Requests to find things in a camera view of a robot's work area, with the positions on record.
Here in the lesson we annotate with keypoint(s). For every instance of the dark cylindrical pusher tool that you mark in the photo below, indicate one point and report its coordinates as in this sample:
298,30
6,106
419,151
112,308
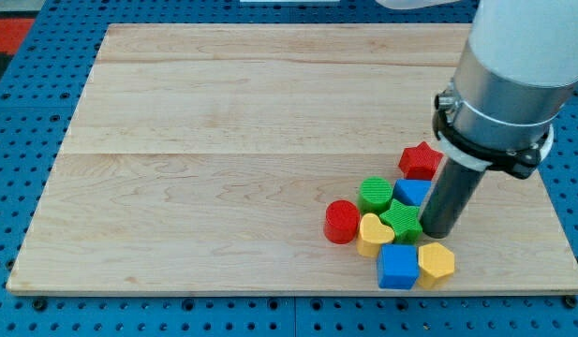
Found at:
450,194

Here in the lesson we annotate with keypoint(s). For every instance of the blue block behind star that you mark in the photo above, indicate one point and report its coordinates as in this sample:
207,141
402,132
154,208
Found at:
411,192

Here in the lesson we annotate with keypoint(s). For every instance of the blue cube block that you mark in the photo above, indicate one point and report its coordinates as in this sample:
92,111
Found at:
397,266

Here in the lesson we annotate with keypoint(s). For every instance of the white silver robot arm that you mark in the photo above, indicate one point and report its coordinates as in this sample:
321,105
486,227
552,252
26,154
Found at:
518,68

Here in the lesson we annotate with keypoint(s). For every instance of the yellow hexagon block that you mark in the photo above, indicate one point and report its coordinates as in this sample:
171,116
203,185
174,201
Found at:
437,265

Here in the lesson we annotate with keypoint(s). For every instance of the green star block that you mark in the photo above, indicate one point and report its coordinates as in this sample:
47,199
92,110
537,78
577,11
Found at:
403,219

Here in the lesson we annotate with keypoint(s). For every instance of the red star block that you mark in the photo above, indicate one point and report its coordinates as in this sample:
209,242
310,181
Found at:
420,162

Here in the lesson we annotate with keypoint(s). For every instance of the wooden board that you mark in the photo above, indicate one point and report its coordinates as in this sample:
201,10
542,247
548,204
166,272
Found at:
201,158

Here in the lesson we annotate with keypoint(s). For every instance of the red cylinder block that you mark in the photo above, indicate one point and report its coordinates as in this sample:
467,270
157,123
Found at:
341,221

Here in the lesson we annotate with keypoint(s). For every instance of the yellow heart block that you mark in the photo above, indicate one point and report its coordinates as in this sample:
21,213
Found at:
372,234

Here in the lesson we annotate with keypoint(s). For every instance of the green cylinder block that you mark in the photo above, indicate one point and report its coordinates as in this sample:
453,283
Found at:
375,195

